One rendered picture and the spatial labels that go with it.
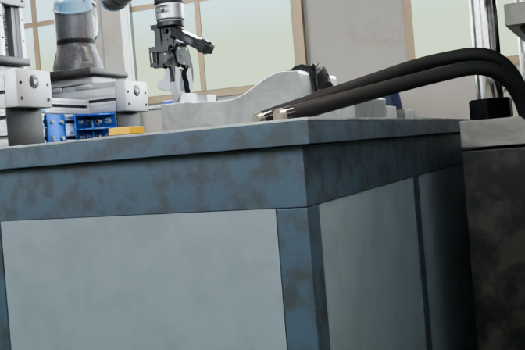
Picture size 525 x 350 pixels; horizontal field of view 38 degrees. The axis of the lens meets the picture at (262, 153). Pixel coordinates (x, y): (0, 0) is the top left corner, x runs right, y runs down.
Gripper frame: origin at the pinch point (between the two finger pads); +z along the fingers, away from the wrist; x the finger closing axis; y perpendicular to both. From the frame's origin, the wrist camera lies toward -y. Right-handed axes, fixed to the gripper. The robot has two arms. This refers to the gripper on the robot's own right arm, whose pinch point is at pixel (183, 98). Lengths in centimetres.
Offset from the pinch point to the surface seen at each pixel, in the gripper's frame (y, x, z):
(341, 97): -55, 37, 6
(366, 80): -56, 24, 3
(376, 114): -47.9, -8.9, 8.5
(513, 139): -80, 1, 17
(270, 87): -28.1, 8.2, 0.4
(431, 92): -1, -289, -10
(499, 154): -77, 1, 20
